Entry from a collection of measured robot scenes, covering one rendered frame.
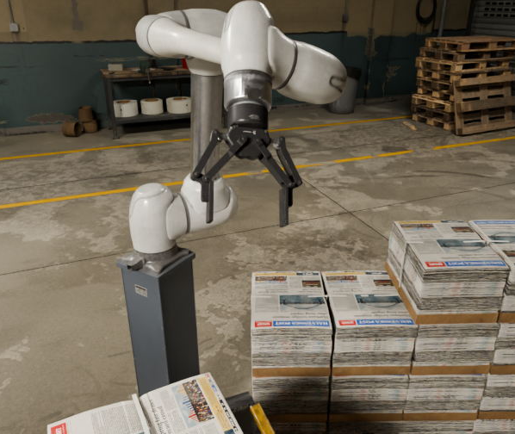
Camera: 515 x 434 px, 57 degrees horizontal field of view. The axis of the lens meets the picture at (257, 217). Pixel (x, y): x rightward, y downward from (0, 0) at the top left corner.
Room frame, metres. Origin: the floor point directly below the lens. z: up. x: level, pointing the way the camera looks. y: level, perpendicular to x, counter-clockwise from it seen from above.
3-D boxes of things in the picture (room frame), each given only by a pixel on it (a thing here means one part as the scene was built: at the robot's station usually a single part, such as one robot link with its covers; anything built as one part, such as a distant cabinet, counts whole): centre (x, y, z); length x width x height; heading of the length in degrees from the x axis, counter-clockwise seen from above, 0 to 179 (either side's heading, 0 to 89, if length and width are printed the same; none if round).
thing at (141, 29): (1.45, 0.28, 1.76); 0.18 x 0.14 x 0.13; 29
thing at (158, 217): (1.51, 0.36, 1.17); 0.18 x 0.16 x 0.22; 119
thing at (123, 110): (7.35, 1.40, 0.55); 1.80 x 0.70 x 1.09; 112
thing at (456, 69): (7.79, -3.30, 0.65); 1.33 x 0.94 x 1.30; 116
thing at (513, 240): (1.52, -0.98, 0.95); 0.38 x 0.29 x 0.23; 0
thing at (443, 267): (1.52, -0.68, 0.95); 0.38 x 0.29 x 0.23; 2
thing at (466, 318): (1.51, -0.68, 0.86); 0.38 x 0.29 x 0.04; 2
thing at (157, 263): (1.49, 0.38, 1.03); 0.22 x 0.18 x 0.06; 148
